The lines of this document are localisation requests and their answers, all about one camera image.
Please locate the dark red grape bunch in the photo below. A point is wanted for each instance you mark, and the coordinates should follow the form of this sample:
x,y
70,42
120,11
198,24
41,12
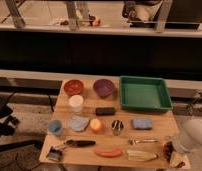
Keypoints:
x,y
175,159

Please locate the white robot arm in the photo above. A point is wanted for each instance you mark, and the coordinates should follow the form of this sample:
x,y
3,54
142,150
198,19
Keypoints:
x,y
189,138

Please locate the white paper cup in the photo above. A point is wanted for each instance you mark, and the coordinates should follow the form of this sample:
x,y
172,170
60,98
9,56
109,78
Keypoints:
x,y
76,103

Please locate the small metal cup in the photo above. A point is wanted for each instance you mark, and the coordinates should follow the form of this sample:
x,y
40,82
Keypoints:
x,y
117,126

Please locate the blue plastic cup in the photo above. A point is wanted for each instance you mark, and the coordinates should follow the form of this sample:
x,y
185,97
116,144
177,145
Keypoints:
x,y
55,127

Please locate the purple bowl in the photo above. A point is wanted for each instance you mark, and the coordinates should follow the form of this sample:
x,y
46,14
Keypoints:
x,y
104,87

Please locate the black rectangular block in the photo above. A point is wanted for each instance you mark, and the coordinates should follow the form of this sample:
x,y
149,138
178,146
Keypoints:
x,y
105,111

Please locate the red bowl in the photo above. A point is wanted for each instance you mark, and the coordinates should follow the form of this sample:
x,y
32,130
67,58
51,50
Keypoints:
x,y
73,87

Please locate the green plastic tray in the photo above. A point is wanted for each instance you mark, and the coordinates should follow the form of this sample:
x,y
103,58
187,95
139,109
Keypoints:
x,y
144,94

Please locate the red yellow apple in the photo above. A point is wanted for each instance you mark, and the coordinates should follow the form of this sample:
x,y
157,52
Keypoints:
x,y
96,125

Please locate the grey blue cloth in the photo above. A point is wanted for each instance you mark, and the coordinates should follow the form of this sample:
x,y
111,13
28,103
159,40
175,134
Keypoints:
x,y
78,123

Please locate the wooden table board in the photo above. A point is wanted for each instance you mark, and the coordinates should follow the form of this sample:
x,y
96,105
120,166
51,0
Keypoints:
x,y
163,127

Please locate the blue sponge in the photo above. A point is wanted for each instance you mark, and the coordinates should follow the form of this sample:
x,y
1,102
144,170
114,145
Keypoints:
x,y
142,123

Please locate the silver fork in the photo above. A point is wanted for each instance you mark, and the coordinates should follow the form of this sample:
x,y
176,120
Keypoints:
x,y
134,141

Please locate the orange carrot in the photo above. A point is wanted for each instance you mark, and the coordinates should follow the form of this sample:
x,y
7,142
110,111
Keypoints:
x,y
109,154

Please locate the black office chair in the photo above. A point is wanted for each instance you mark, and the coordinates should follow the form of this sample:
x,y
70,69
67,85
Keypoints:
x,y
7,130

